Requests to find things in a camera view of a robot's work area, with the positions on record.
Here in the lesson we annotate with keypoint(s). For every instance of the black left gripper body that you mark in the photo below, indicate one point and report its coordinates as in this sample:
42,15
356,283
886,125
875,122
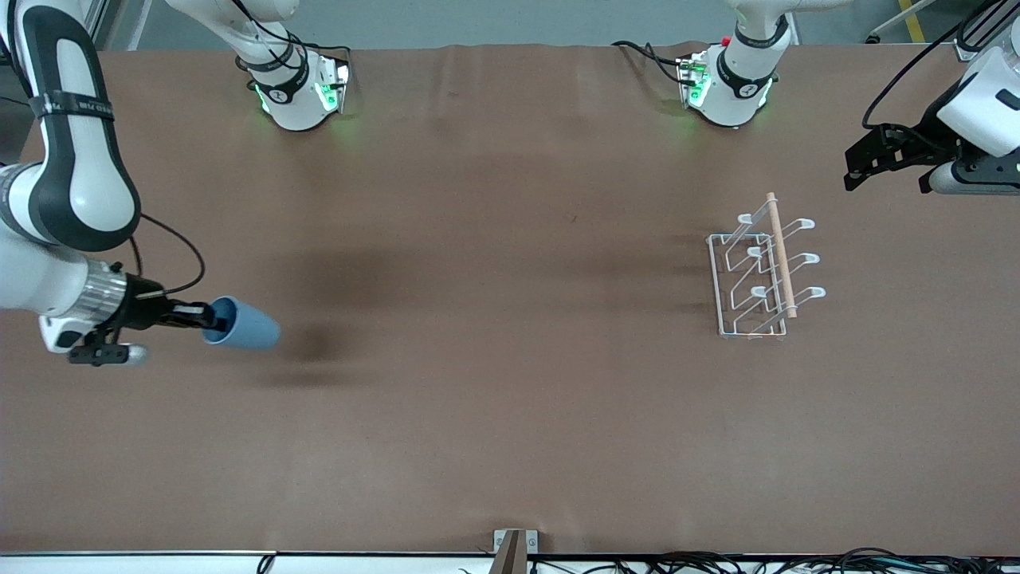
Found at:
927,131

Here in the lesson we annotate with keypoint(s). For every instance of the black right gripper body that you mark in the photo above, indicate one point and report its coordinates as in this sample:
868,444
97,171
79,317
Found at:
146,311

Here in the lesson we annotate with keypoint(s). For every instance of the blue plastic cup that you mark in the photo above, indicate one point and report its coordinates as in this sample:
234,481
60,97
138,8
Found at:
251,327

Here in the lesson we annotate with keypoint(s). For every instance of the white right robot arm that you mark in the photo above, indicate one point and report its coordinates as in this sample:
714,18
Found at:
80,183

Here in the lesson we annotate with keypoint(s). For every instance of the white slanted rod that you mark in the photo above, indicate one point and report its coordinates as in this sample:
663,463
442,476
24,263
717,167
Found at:
892,24

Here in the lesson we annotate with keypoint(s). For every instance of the brown table cloth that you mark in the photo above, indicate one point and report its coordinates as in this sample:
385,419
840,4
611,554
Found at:
478,399

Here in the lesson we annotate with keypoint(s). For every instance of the aluminium frame profile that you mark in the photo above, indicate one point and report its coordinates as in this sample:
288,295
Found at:
97,24
968,48

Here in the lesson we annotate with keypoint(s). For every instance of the metal mounting bracket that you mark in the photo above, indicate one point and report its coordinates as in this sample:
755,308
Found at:
500,540

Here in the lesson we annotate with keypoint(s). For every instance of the brown camera pole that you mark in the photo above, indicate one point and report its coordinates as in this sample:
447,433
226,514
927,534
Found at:
510,558

